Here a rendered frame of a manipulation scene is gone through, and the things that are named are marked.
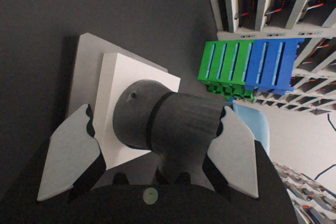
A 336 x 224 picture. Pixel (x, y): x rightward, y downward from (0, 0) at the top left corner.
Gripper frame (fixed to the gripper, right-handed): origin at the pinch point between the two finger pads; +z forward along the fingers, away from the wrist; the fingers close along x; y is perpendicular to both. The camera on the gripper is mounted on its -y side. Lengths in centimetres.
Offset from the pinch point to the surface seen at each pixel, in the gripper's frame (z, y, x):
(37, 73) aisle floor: 12.2, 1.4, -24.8
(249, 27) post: 101, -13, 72
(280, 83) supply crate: 49, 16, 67
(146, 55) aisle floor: 37.0, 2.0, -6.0
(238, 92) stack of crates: 82, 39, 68
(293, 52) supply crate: 55, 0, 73
